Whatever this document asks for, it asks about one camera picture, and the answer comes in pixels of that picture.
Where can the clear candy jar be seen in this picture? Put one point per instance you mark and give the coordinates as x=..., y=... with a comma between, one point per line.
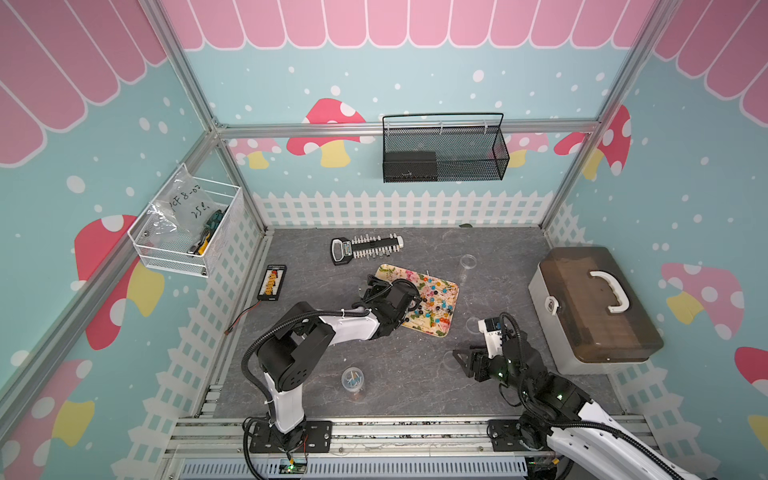
x=353, y=382
x=468, y=262

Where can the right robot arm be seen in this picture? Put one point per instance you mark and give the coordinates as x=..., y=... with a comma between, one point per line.
x=557, y=415

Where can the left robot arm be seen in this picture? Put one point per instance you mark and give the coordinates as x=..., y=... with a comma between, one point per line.
x=279, y=361

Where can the floral rectangular tray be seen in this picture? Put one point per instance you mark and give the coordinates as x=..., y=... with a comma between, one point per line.
x=432, y=300

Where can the pile of lollipops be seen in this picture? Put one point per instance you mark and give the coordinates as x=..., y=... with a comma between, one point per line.
x=435, y=300

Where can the brown plastic toolbox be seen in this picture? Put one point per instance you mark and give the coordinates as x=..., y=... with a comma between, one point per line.
x=592, y=320

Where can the black box in basket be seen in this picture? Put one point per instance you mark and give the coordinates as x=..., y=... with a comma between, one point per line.
x=410, y=166

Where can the black parallel charging board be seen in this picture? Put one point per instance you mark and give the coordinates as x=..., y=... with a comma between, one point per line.
x=271, y=283

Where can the green tool in basket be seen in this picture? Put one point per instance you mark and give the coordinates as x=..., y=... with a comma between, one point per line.
x=209, y=229

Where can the clear plastic zip bag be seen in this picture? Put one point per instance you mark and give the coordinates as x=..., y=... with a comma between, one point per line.
x=179, y=212

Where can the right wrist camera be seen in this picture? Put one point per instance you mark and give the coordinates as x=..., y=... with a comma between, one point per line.
x=492, y=330

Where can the black socket holder rail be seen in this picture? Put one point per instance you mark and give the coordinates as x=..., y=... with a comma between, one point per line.
x=343, y=250

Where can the black wire mesh basket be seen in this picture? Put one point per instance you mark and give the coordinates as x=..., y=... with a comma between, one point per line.
x=469, y=146

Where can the white wire basket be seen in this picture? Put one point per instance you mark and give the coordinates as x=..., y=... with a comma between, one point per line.
x=154, y=256

